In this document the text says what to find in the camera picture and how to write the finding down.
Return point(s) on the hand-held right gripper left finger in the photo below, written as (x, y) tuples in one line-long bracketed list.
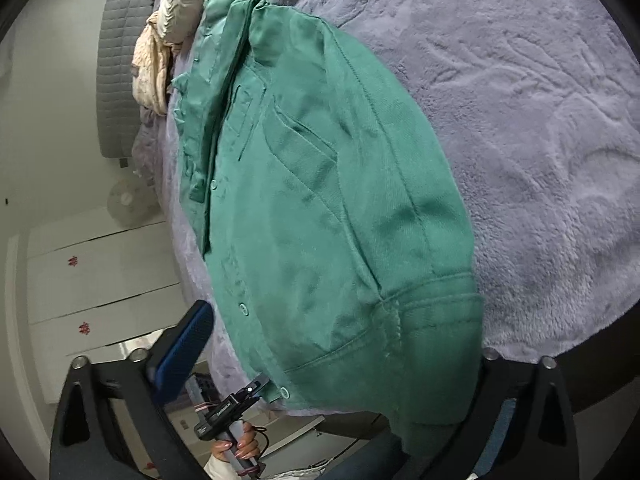
[(180, 350)]

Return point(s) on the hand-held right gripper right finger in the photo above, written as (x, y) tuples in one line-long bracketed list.
[(505, 395)]

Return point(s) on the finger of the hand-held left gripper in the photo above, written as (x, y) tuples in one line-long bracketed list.
[(257, 387)]

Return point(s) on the green work jacket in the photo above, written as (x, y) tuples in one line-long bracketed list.
[(325, 210)]

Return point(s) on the person's left forearm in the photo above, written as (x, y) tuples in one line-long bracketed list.
[(220, 467)]

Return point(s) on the person's left hand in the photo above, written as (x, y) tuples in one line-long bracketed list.
[(245, 447)]

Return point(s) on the white wardrobe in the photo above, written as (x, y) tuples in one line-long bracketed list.
[(100, 285)]

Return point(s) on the white standing fan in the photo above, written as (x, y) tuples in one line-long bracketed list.
[(127, 202)]

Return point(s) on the grey cloth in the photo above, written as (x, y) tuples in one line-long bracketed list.
[(147, 145)]

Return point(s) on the purple embossed blanket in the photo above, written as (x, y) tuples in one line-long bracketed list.
[(525, 135)]

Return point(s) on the beige quilt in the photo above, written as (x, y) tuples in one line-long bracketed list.
[(150, 70)]

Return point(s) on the grey padded headboard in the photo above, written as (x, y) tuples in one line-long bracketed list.
[(125, 60)]

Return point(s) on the cream round pleated pillow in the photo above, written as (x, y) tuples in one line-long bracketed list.
[(187, 0)]

